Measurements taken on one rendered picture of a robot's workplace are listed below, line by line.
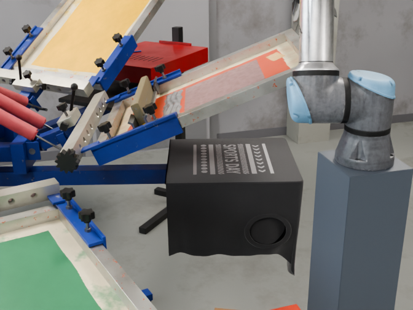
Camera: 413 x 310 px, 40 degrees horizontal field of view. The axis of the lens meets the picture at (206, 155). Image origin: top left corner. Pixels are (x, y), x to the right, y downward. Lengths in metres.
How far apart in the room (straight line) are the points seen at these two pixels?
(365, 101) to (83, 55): 1.66
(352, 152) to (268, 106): 3.65
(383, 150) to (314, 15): 0.38
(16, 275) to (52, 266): 0.09
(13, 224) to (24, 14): 2.97
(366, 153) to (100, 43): 1.67
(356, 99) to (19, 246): 0.98
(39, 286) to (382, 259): 0.89
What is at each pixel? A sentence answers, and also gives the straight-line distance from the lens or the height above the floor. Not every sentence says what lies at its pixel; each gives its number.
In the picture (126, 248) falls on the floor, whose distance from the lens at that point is 3.46.
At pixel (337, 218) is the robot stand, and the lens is 1.53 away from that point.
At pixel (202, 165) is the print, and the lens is 2.11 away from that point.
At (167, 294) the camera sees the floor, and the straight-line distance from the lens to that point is 3.05.
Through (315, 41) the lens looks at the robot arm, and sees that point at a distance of 1.44.
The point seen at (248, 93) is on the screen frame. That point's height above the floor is 1.29.
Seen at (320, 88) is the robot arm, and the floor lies 1.41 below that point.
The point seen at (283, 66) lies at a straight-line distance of 2.01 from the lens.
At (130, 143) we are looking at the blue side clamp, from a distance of 1.84.
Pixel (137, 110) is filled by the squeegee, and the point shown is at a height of 1.21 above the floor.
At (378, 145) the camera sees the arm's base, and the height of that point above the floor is 1.26.
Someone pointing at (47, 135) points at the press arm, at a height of 1.07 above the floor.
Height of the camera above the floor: 1.77
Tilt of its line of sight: 22 degrees down
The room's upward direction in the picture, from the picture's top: 1 degrees counter-clockwise
